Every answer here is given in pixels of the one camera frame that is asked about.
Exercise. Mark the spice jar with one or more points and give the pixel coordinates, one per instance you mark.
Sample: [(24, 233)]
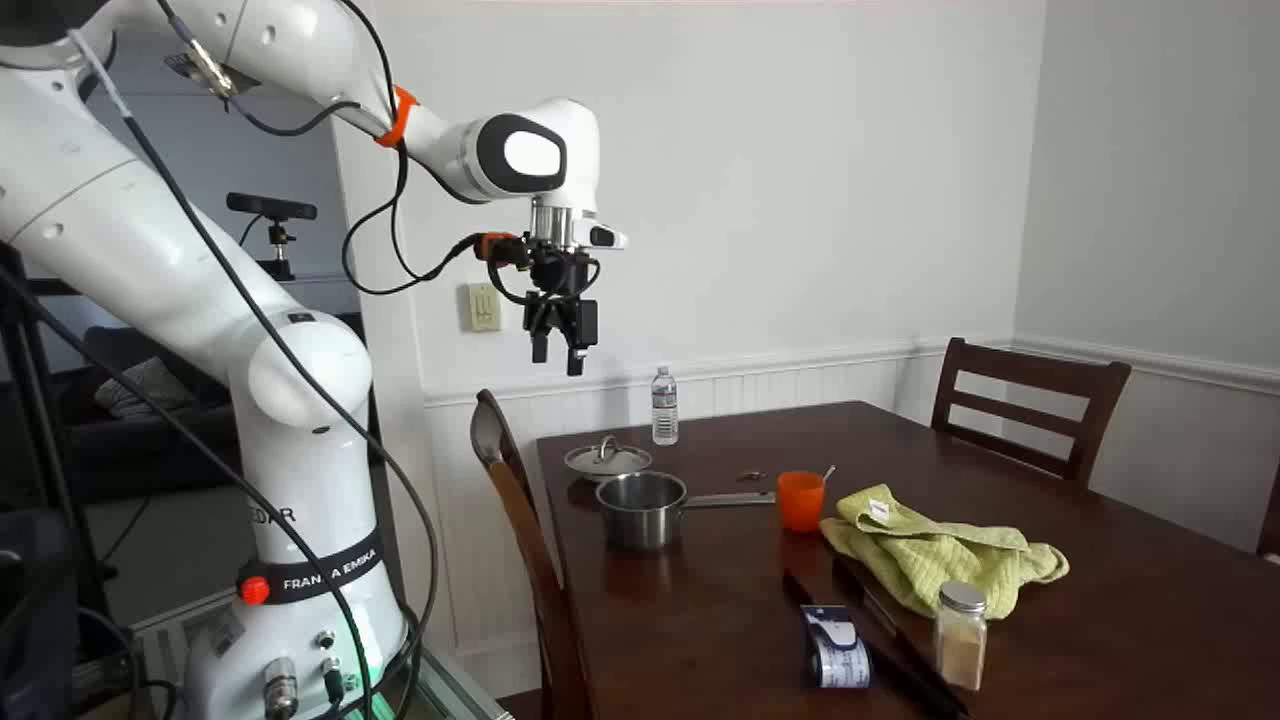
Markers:
[(962, 635)]

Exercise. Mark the glass pot lid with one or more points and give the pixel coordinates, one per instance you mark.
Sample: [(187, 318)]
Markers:
[(607, 459)]

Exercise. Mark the wooden chair near robot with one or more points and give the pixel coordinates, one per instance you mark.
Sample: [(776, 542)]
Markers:
[(562, 673)]

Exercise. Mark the wooden chair far side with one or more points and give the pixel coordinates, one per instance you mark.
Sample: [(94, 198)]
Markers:
[(1034, 411)]

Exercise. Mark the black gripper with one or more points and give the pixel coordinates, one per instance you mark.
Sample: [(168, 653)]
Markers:
[(558, 293)]

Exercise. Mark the yellow-green cloth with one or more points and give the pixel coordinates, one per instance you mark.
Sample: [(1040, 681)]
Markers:
[(912, 553)]

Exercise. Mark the orange plastic cup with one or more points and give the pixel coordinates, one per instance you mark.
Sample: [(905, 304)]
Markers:
[(801, 502)]

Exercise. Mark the beige wall light switch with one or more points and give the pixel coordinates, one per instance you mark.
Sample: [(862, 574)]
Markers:
[(481, 309)]

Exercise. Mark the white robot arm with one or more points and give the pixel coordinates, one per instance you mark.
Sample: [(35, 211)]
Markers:
[(315, 618)]

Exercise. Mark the clear water bottle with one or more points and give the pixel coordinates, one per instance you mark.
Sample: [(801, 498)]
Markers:
[(666, 411)]

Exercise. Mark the black camera on stand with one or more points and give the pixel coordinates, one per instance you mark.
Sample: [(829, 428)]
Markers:
[(275, 215)]

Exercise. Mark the steel saucepan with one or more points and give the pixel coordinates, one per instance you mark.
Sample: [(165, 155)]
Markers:
[(642, 510)]

